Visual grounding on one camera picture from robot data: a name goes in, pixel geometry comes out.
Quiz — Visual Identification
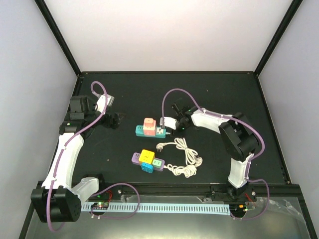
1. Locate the teal power strip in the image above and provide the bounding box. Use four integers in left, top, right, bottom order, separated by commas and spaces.
135, 125, 170, 138

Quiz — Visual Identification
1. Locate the small pink charger plug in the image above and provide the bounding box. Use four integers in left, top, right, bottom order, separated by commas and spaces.
144, 118, 154, 126

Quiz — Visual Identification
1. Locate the pink cube socket adapter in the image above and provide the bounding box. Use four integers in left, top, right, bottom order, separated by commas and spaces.
143, 120, 157, 136

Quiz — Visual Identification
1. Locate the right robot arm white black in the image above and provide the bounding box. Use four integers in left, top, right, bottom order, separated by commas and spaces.
171, 103, 259, 201

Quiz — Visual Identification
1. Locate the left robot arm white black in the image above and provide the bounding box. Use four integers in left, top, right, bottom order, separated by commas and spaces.
30, 95, 123, 223

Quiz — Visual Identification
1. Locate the yellow cube socket adapter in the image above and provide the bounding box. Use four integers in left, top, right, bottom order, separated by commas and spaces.
139, 149, 155, 165

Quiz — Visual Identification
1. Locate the green plug adapter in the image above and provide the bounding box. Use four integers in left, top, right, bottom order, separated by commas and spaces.
152, 159, 162, 168

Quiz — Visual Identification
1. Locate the blue cube socket adapter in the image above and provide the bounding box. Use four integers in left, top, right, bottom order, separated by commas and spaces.
141, 162, 154, 173

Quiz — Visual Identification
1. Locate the purple power strip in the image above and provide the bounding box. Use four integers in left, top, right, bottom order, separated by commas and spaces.
131, 152, 165, 172

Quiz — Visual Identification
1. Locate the left circuit board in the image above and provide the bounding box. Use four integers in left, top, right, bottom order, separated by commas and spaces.
91, 202, 109, 210

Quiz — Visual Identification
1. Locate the circuit board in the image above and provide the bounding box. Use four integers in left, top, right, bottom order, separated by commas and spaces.
91, 202, 109, 210
229, 202, 256, 213

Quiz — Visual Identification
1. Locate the right circuit board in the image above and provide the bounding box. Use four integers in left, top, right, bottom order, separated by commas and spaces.
229, 202, 256, 213

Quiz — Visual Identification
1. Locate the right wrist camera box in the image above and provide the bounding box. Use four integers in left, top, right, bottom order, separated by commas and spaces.
159, 117, 177, 130

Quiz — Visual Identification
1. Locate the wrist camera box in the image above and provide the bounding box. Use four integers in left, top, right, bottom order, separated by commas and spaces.
96, 95, 115, 112
159, 117, 177, 130

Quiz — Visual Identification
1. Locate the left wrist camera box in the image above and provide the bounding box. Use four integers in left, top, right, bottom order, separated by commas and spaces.
96, 95, 115, 112

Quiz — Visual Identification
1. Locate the white cord of teal strip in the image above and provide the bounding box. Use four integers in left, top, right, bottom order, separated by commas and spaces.
156, 136, 204, 168

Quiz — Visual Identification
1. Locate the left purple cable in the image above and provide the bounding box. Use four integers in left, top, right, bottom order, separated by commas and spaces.
46, 81, 109, 232

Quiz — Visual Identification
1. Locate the purple cable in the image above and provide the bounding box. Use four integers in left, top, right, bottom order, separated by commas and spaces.
46, 81, 109, 232
161, 88, 270, 221

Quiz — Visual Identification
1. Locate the black front rail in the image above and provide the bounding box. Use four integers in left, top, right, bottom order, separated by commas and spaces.
37, 183, 302, 200

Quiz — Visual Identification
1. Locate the light blue slotted cable duct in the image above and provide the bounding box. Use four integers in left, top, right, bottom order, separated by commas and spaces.
81, 202, 230, 216

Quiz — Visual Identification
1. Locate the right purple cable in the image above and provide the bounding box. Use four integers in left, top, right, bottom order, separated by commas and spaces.
161, 88, 270, 221

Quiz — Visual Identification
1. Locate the left black frame post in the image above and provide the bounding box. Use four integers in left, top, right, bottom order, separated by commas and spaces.
34, 0, 81, 76

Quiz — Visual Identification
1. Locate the black frame post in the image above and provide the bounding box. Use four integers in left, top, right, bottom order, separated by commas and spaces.
254, 0, 303, 77
34, 0, 81, 76

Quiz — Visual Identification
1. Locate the right black frame post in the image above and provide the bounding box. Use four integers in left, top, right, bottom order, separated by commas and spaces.
254, 0, 303, 77

